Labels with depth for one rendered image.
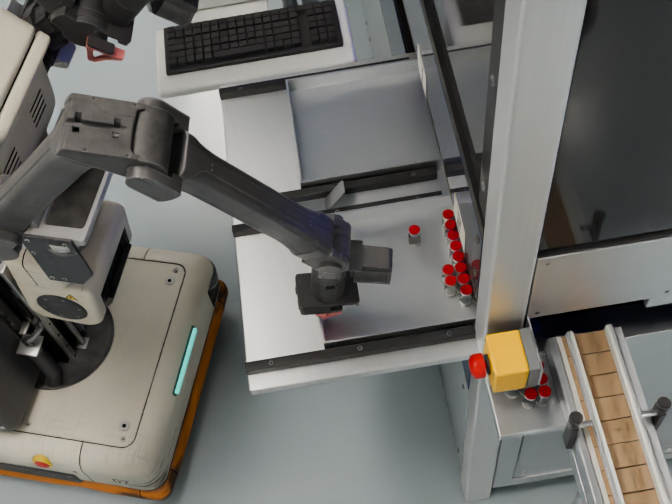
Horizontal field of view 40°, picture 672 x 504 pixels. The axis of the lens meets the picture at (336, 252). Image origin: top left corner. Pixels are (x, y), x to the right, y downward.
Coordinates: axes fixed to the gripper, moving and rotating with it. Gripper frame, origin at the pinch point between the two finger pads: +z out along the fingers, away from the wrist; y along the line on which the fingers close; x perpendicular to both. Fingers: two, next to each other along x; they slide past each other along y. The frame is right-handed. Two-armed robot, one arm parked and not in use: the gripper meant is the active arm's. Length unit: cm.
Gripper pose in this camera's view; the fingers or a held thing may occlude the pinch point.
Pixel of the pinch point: (324, 313)
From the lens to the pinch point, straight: 162.2
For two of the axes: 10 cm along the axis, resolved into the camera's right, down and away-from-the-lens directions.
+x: -1.3, -8.5, 5.2
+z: -0.5, 5.3, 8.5
